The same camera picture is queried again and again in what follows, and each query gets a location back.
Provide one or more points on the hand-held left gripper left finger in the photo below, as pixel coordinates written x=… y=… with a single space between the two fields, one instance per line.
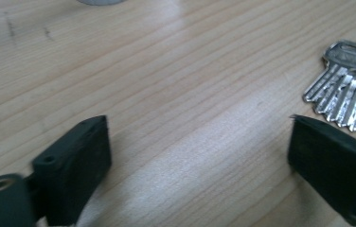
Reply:
x=72 y=170

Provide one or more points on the white key stand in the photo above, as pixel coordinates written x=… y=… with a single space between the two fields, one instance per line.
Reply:
x=100 y=2

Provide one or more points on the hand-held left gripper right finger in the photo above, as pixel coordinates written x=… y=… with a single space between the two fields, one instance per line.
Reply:
x=334 y=167

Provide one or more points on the bunch of silver keys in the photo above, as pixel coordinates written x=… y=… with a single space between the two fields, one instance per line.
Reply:
x=346 y=91

